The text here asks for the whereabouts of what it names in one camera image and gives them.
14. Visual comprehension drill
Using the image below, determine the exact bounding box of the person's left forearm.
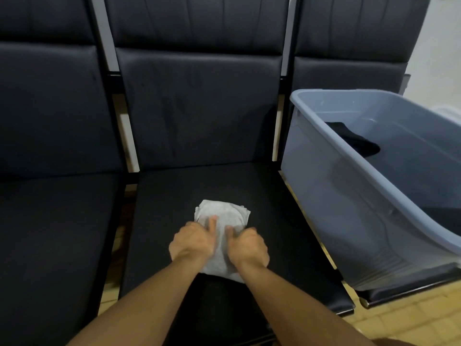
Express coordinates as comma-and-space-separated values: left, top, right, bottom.
66, 257, 210, 346

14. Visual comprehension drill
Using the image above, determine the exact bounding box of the person's left hand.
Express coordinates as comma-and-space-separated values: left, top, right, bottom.
168, 215, 218, 264

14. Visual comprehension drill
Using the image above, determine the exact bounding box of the person's right hand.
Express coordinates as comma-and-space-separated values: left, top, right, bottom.
225, 226, 271, 273

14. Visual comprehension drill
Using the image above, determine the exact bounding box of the grey tank top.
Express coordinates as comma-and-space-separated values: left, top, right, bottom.
194, 199, 252, 284

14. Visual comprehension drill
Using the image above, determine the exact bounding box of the black garment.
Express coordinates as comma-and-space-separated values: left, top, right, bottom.
326, 121, 381, 159

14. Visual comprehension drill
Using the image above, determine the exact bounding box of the white bin lid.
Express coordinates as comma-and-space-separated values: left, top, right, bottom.
431, 105, 461, 126

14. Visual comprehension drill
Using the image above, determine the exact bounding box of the blue-grey plastic bin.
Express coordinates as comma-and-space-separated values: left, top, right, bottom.
280, 89, 461, 292

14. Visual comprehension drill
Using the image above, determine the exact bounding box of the black leather bench chair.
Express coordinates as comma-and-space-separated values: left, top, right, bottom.
0, 0, 125, 346
279, 0, 461, 309
103, 0, 355, 346

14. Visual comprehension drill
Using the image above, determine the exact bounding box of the person's right forearm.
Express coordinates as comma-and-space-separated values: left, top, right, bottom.
237, 264, 375, 346

